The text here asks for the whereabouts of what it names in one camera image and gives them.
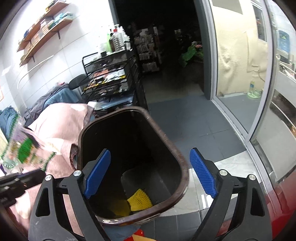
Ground green white milk carton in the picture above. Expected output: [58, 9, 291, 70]
[1, 116, 58, 174]

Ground yellow foam fruit net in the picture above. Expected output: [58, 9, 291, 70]
[127, 189, 153, 212]

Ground brown trash bin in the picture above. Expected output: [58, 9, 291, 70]
[78, 106, 189, 226]

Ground pink polka dot bedspread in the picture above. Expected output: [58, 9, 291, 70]
[7, 103, 93, 237]

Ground blue crumpled blanket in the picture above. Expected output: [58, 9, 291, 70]
[0, 106, 18, 141]

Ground massage bed grey blue covers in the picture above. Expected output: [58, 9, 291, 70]
[23, 83, 81, 126]

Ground white arc floor lamp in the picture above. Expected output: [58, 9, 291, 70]
[16, 54, 55, 117]

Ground black mesh trolley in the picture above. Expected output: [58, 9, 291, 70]
[82, 41, 148, 114]

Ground potted plant pink flowers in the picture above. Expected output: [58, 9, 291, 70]
[182, 41, 204, 67]

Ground green pump bottle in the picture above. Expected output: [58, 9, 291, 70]
[106, 33, 112, 53]

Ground clear bottle red cap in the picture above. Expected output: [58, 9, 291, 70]
[112, 29, 123, 52]

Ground lower wooden wall shelf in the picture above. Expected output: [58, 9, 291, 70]
[20, 18, 73, 66]

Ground wooden wall shelf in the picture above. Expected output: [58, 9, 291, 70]
[16, 0, 70, 52]
[20, 18, 73, 66]

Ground upper wooden wall shelf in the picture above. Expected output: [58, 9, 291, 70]
[16, 0, 70, 52]

